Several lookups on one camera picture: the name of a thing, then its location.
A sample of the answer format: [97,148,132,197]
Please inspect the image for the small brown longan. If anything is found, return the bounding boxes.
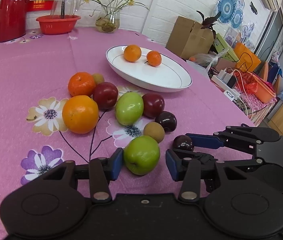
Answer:
[92,73,105,85]

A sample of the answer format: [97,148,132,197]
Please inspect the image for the orange plastic basket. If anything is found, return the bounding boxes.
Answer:
[239,72,276,103]

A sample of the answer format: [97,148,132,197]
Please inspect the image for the mandarin orange on table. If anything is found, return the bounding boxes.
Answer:
[68,72,96,96]

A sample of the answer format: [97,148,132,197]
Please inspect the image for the red plastic basket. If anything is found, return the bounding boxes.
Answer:
[36,15,81,35]

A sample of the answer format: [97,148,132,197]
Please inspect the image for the green box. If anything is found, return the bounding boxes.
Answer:
[213,33,239,62]

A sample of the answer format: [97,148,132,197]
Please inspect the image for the plaid cloth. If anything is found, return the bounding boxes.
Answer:
[234,93,277,126]

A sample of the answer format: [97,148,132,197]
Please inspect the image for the orange paper bag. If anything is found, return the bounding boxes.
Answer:
[234,42,261,72]

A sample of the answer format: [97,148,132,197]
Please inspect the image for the textured mandarin orange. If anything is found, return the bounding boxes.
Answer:
[146,50,161,67]

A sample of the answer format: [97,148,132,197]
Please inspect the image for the white ceramic plate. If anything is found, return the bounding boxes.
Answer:
[106,46,192,93]

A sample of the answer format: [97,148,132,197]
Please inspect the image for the dark cherry plum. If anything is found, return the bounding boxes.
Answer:
[154,111,177,132]

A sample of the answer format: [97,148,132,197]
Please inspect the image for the large smooth orange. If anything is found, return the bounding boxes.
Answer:
[62,95,99,134]

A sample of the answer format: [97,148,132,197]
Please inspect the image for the red plum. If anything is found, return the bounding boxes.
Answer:
[142,93,165,118]
[93,82,118,110]

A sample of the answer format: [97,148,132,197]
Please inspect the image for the brown cardboard box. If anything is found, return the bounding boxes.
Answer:
[166,16,214,60]

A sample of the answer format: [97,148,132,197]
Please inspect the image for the white plastic bag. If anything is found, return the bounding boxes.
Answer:
[187,48,229,74]

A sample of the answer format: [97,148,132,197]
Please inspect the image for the dark purple leaf plant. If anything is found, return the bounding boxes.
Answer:
[197,10,221,38]

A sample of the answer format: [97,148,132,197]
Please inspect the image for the green apple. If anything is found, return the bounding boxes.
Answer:
[123,135,160,176]
[115,92,144,126]

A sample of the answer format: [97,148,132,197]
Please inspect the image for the glass vase with plant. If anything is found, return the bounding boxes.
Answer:
[80,0,149,34]

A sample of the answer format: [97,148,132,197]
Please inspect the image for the red thermos jug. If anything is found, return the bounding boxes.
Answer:
[0,0,30,43]

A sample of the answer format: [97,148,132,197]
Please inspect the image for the blue white wall plates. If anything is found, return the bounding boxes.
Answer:
[212,0,256,48]

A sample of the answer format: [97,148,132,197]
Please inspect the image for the pink floral tablecloth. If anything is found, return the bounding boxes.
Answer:
[0,26,256,240]

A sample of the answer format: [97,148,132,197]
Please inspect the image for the white power strip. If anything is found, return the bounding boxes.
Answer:
[211,70,240,101]

